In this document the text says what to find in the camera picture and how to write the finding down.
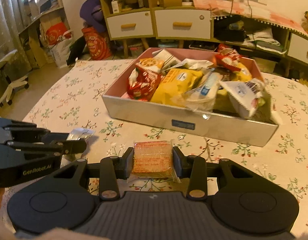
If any clear wafer packet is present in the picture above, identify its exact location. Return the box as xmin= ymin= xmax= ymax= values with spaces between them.
xmin=127 ymin=140 xmax=181 ymax=183

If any yellow waffle sandwich packet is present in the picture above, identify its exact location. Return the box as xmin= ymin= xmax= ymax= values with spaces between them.
xmin=150 ymin=68 xmax=203 ymax=107

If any white printed snack packet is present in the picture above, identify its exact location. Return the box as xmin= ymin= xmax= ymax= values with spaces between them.
xmin=152 ymin=49 xmax=181 ymax=72

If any orange white cookie packet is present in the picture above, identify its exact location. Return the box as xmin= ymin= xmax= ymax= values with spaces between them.
xmin=136 ymin=58 xmax=164 ymax=73

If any silver foil wrapper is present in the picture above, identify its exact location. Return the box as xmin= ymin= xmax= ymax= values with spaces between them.
xmin=66 ymin=128 xmax=95 ymax=140

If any floral white tablecloth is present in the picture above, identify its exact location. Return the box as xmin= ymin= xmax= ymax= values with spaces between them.
xmin=1 ymin=58 xmax=308 ymax=238

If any white office chair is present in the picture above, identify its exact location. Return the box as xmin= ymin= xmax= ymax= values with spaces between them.
xmin=0 ymin=49 xmax=29 ymax=107

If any pink silver storage box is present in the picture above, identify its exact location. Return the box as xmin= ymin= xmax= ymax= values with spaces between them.
xmin=102 ymin=48 xmax=280 ymax=147

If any red snack packet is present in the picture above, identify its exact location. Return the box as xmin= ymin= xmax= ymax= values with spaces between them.
xmin=127 ymin=67 xmax=161 ymax=101
xmin=215 ymin=44 xmax=241 ymax=72

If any white walnut snack packet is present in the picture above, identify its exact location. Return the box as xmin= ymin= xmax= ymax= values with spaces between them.
xmin=220 ymin=78 xmax=271 ymax=119

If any orange cartoon bag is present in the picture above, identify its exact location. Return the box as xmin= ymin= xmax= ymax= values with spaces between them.
xmin=81 ymin=27 xmax=112 ymax=61

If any purple plush toy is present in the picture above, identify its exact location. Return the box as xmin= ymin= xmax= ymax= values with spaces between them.
xmin=79 ymin=0 xmax=106 ymax=33

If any yellow white TV cabinet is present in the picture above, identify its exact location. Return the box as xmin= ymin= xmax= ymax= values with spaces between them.
xmin=101 ymin=0 xmax=308 ymax=65

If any pink cloth runner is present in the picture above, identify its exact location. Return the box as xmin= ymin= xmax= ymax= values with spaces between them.
xmin=193 ymin=0 xmax=308 ymax=38

